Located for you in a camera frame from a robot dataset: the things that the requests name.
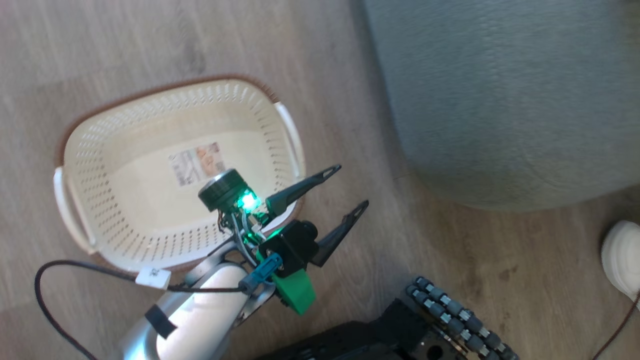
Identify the white shoe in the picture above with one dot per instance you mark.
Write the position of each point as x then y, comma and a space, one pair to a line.
624, 257

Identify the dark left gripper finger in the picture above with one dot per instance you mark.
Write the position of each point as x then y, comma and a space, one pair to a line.
332, 242
295, 192

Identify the black tape strip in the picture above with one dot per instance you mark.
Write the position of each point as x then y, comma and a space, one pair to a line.
161, 321

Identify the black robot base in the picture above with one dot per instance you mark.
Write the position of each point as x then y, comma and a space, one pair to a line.
360, 335

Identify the grey fabric sofa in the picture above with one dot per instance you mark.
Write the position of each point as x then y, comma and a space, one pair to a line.
500, 90

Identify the green left wrist camera housing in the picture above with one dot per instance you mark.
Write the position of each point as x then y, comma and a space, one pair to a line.
296, 295

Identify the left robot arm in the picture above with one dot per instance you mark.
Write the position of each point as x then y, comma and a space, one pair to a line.
200, 320

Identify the paper label sticker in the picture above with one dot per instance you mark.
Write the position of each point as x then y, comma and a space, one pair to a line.
196, 164

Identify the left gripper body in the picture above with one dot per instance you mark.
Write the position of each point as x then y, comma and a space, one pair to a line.
290, 245

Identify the cream perforated laundry basket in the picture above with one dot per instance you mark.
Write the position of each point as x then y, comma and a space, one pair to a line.
145, 210

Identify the grey roller omni wheel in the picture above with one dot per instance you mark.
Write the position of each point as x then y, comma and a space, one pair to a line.
457, 320

